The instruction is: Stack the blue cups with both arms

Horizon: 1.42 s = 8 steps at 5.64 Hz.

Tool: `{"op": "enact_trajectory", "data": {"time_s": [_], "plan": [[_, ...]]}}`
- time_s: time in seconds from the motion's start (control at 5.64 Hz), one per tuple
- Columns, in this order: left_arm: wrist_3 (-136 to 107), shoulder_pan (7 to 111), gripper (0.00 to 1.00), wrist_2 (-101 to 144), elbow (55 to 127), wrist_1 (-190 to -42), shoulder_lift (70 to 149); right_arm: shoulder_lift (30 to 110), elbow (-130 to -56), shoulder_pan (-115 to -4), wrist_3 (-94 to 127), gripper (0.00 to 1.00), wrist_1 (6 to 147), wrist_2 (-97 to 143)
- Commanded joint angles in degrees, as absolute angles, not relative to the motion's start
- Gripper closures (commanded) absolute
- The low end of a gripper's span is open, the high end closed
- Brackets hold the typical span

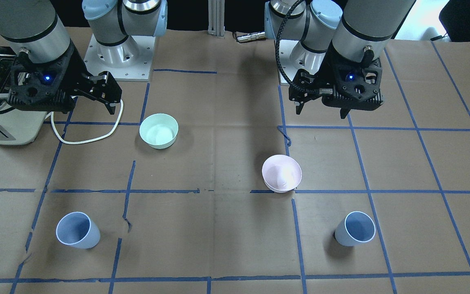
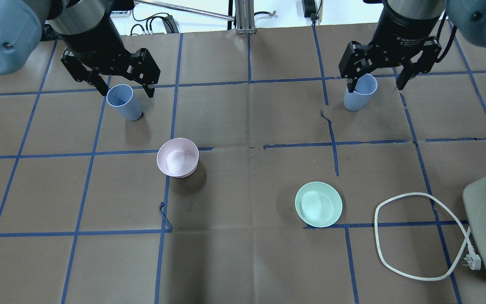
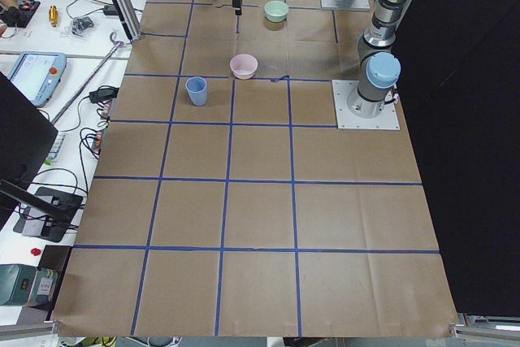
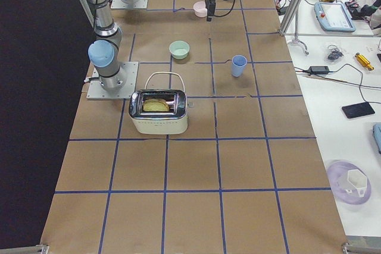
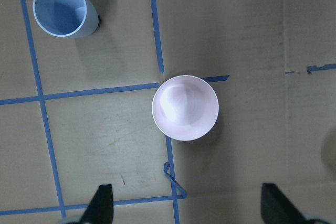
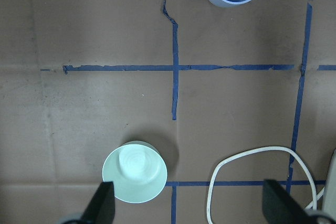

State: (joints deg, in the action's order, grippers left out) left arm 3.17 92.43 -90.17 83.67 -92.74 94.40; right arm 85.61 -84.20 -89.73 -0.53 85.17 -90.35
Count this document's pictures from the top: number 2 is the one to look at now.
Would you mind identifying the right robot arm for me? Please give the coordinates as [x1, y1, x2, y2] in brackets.
[339, 0, 486, 93]

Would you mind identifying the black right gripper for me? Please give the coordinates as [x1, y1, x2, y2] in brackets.
[339, 32, 443, 93]

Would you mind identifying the green bowl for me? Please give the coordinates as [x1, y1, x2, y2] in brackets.
[294, 181, 343, 228]

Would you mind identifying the blue cup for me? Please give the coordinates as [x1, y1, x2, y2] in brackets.
[106, 84, 143, 121]
[343, 74, 378, 111]

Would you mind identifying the pink bowl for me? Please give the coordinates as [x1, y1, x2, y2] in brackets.
[156, 137, 199, 178]

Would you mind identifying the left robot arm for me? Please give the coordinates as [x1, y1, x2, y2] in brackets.
[0, 0, 161, 98]

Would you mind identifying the white power cable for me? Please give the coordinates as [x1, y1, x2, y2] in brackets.
[374, 193, 483, 281]

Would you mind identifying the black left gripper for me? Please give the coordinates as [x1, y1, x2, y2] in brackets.
[60, 30, 160, 98]

